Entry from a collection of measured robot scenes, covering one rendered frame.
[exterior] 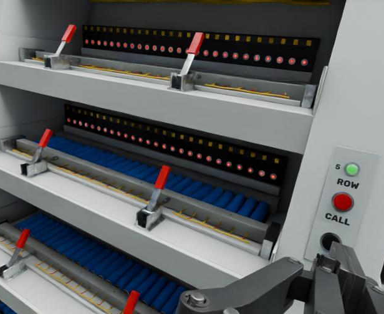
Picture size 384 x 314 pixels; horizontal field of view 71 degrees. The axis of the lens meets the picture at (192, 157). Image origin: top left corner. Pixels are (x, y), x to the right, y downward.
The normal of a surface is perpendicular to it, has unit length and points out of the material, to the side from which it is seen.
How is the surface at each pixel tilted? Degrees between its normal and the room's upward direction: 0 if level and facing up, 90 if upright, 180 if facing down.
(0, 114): 90
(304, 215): 90
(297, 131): 109
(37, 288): 19
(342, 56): 90
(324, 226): 90
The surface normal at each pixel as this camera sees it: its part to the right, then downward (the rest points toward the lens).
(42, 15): 0.87, 0.25
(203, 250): 0.10, -0.93
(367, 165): -0.42, -0.06
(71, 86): -0.47, 0.26
